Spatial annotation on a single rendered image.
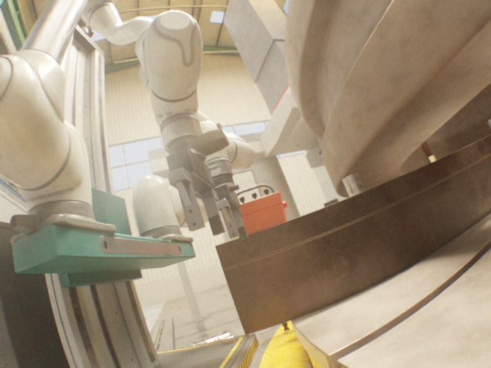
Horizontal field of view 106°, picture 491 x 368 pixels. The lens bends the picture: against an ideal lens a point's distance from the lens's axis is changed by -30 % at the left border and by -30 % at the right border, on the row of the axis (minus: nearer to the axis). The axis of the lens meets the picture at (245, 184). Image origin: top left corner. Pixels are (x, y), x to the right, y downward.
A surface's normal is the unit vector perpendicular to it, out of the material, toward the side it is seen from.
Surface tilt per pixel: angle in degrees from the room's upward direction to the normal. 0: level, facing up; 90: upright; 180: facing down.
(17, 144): 155
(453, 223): 90
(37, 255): 90
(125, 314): 90
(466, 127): 90
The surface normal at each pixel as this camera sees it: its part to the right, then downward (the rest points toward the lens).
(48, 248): -0.18, -0.24
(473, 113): -0.47, -0.12
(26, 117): 0.95, 0.28
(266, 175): 0.26, -0.38
